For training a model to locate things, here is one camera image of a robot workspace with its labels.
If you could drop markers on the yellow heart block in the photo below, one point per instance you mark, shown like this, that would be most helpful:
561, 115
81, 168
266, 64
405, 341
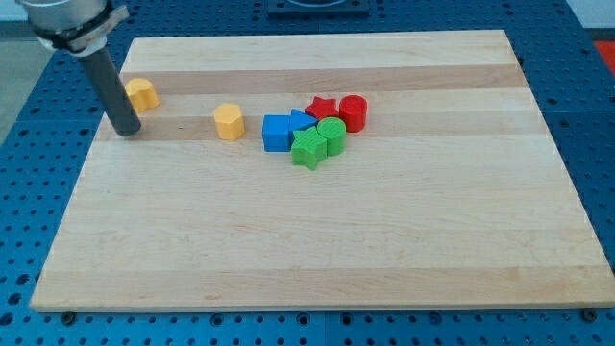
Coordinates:
142, 94

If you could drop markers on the blue cube block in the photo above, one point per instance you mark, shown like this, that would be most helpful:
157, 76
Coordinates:
275, 133

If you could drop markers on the green star block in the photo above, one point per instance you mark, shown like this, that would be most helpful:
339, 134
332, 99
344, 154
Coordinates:
308, 148

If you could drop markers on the blue triangle block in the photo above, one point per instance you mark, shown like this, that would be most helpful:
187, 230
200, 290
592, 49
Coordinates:
299, 121

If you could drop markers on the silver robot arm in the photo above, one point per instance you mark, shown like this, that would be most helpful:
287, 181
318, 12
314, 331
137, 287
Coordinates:
81, 28

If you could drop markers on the red star block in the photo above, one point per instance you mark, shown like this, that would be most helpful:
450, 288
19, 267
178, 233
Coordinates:
321, 108

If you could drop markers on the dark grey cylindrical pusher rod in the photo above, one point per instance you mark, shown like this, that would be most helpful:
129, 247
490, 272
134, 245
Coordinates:
104, 78

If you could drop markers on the red cylinder block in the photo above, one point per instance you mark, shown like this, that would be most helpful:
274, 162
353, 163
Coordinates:
353, 111

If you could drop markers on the green cylinder block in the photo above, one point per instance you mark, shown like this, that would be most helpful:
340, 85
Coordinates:
333, 129

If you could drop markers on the yellow hexagon block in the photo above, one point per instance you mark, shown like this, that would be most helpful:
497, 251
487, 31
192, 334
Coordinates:
229, 121

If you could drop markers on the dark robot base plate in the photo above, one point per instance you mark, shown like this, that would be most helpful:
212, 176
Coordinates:
291, 8

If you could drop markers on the light wooden board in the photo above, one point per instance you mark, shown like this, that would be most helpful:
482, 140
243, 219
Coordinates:
453, 196

